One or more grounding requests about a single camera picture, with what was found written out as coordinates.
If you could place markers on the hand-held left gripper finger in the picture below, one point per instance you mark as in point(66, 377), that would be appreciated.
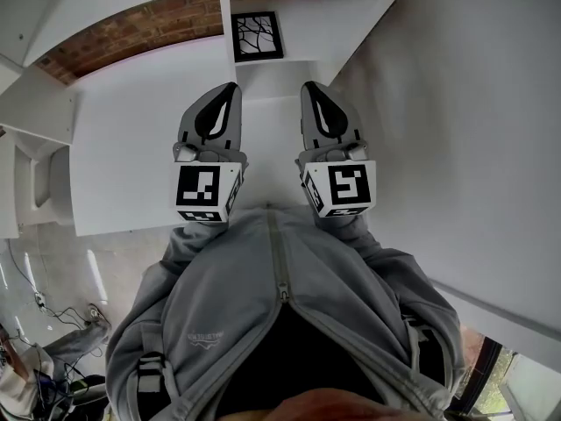
point(236, 121)
point(208, 119)

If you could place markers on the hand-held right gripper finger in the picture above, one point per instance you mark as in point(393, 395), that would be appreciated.
point(309, 121)
point(335, 116)

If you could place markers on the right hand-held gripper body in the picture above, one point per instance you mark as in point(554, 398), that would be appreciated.
point(350, 187)

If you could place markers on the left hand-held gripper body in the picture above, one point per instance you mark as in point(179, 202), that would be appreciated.
point(197, 187)

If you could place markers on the black framed picture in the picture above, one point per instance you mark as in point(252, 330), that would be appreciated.
point(236, 37)

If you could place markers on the person's right forearm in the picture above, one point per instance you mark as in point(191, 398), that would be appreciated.
point(355, 235)

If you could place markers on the person's left forearm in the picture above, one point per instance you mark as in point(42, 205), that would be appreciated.
point(197, 241)

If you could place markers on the white desk with drawers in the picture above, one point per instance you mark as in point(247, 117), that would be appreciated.
point(131, 147)

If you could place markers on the white shelf cabinet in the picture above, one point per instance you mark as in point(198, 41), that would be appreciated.
point(87, 7)

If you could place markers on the person's grey zip jacket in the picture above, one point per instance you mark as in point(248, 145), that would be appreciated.
point(228, 292)

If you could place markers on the grey office chair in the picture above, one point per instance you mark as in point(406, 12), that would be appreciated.
point(57, 182)

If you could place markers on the person's black shirt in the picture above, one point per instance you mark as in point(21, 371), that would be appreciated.
point(302, 358)

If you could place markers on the white power strip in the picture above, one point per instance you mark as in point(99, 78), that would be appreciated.
point(40, 301)

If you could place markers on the person's face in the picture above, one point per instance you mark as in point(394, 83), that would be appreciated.
point(342, 410)

